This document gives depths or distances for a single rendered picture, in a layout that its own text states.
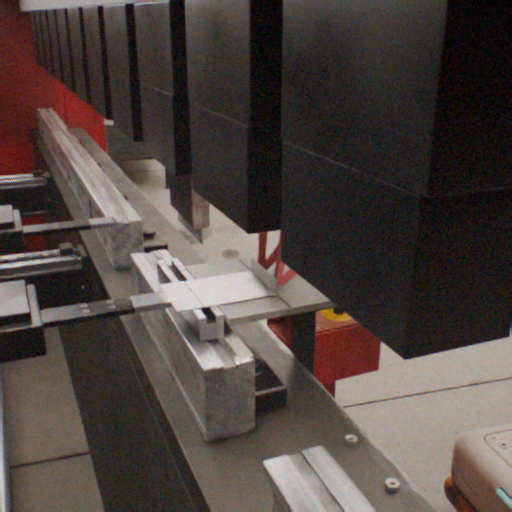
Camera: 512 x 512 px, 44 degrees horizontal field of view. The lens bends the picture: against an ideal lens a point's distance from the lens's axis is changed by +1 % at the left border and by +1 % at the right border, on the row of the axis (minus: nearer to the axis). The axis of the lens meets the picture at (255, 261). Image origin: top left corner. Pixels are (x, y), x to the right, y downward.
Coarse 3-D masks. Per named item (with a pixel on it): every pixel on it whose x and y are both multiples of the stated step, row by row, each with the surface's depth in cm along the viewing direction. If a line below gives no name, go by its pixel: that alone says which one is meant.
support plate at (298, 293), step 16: (256, 256) 92; (192, 272) 86; (208, 272) 86; (224, 272) 86; (272, 272) 86; (288, 288) 81; (304, 288) 81; (240, 304) 77; (256, 304) 77; (272, 304) 77; (304, 304) 77; (320, 304) 78; (240, 320) 74; (256, 320) 75
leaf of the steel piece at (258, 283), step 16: (240, 272) 86; (256, 272) 85; (192, 288) 81; (208, 288) 81; (224, 288) 81; (240, 288) 81; (256, 288) 81; (272, 288) 80; (208, 304) 76; (224, 304) 77
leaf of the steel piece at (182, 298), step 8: (168, 288) 81; (176, 288) 81; (184, 288) 81; (168, 296) 78; (176, 296) 79; (184, 296) 79; (192, 296) 79; (176, 304) 76; (184, 304) 76; (192, 304) 76; (200, 304) 76
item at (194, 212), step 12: (180, 180) 74; (180, 192) 75; (192, 192) 71; (180, 204) 76; (192, 204) 71; (204, 204) 72; (180, 216) 80; (192, 216) 72; (204, 216) 72; (192, 228) 76
